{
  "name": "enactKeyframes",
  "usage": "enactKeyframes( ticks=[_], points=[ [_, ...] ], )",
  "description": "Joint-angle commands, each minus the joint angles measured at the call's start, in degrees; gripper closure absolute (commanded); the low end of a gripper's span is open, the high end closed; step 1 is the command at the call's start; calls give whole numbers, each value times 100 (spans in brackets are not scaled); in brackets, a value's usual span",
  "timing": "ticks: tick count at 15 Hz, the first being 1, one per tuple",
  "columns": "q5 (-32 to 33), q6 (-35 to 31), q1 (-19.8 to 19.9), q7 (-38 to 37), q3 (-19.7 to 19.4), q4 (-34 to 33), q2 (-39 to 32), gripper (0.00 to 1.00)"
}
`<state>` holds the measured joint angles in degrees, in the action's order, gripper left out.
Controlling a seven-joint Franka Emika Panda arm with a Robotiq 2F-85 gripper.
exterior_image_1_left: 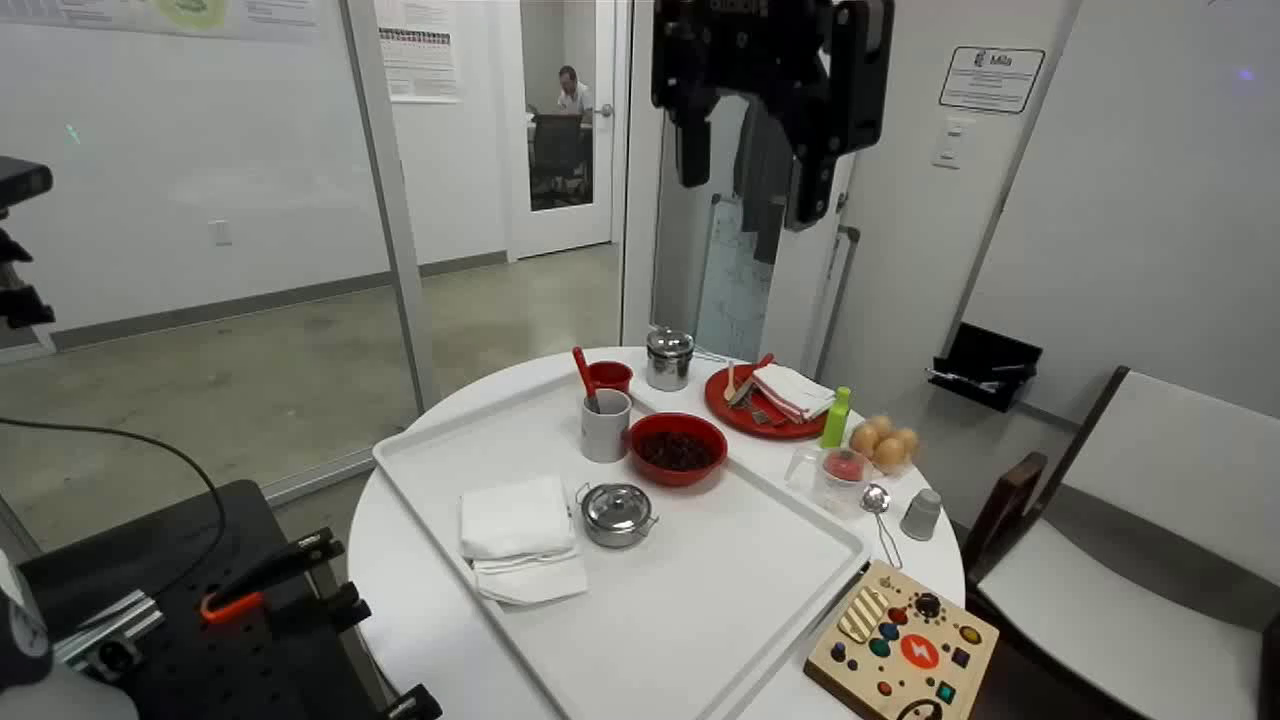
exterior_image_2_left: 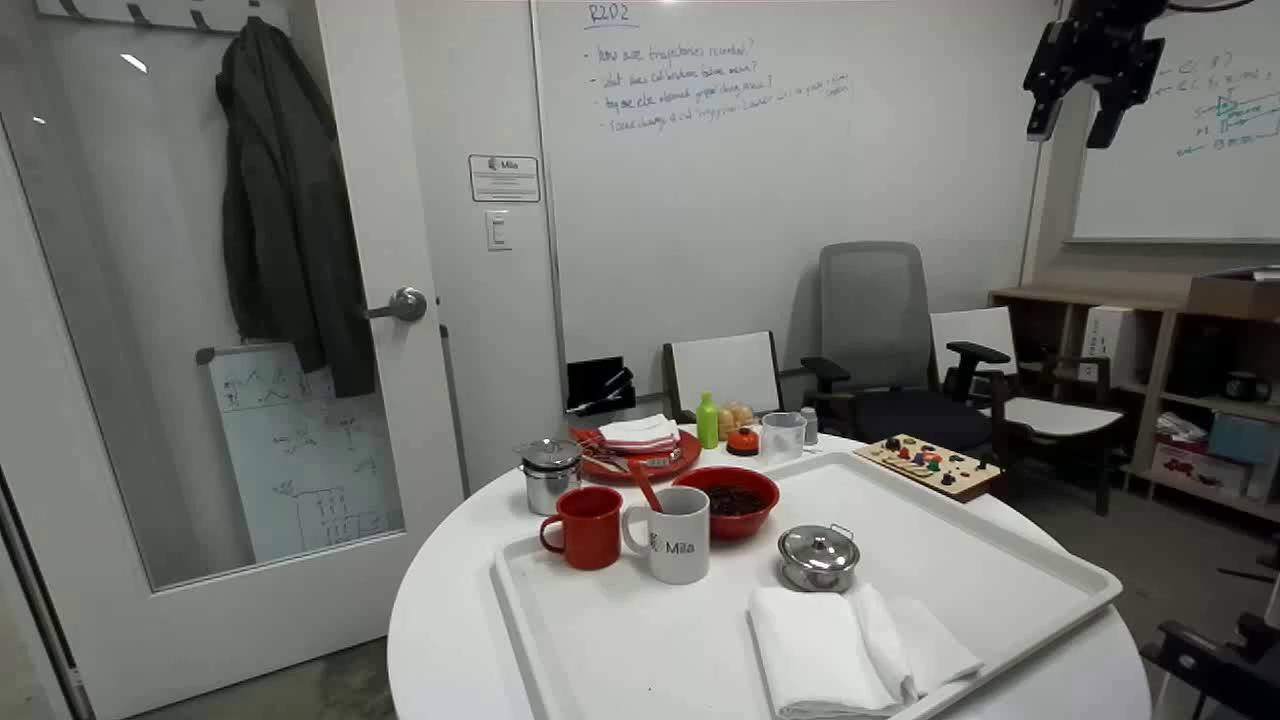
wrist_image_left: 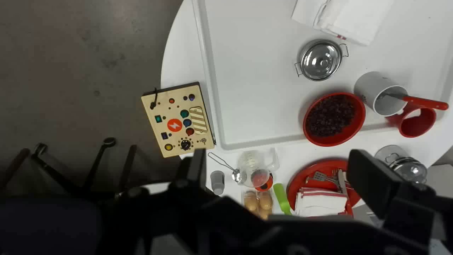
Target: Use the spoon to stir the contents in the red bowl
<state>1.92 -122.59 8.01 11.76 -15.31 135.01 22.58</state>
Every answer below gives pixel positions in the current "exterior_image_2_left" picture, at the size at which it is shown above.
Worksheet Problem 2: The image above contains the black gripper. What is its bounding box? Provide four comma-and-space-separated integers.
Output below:
1024, 0, 1167, 148

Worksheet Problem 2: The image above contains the red handled metal spoon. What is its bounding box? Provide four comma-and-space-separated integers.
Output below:
623, 456, 664, 512

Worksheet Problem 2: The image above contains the red bowl with beans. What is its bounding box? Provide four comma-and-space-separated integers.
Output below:
680, 467, 778, 544

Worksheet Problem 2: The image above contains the white seat chair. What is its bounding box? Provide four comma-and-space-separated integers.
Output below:
930, 306, 1124, 512

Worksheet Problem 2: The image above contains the wooden shelf unit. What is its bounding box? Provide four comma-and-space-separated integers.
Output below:
997, 281, 1280, 525

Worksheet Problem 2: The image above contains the grey office chair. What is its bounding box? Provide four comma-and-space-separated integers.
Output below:
798, 239, 1002, 456

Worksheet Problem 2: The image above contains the wooden button board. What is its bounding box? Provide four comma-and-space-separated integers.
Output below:
863, 431, 1002, 499

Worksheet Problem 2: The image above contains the white framed board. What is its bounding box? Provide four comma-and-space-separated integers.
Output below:
666, 334, 778, 416

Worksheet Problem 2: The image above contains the green bottle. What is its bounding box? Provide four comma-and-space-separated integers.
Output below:
694, 394, 721, 450

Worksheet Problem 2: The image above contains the round steel lidded tin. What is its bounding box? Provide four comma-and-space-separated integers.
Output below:
777, 525, 858, 592

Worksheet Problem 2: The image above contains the white red striped napkin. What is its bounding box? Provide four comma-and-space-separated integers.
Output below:
600, 416, 680, 451

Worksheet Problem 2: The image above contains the black tray on floor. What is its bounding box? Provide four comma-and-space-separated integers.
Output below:
562, 357, 635, 416

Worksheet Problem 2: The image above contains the red plate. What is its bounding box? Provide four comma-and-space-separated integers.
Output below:
577, 429, 701, 484

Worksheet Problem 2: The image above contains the white mug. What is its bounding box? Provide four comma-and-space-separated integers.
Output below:
623, 484, 710, 583

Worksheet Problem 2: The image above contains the folded white cloth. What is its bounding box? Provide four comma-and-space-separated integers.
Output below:
747, 579, 981, 720

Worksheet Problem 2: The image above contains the small steel pot with lid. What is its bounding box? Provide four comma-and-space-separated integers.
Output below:
521, 439, 578, 515

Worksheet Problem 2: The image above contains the red mug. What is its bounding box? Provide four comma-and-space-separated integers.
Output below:
539, 487, 623, 573

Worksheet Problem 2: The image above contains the white plastic tray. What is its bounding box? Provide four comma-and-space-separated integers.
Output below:
492, 451, 1121, 720

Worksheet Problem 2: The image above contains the dark hanging jacket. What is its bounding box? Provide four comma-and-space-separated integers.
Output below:
214, 20, 376, 398

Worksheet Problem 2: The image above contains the small leaning whiteboard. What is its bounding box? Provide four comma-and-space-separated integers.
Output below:
200, 344, 403, 559

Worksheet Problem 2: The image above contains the white door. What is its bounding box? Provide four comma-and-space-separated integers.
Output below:
0, 0, 462, 720

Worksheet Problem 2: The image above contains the right wall whiteboard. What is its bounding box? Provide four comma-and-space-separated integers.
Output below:
1072, 0, 1280, 243

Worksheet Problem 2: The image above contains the wall whiteboard with writing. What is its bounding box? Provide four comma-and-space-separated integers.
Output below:
532, 0, 1055, 394

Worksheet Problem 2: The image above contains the wall notice sign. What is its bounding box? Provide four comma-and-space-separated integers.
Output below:
467, 152, 539, 206

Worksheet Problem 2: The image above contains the silver door handle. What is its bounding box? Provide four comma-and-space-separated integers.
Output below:
368, 287, 427, 325

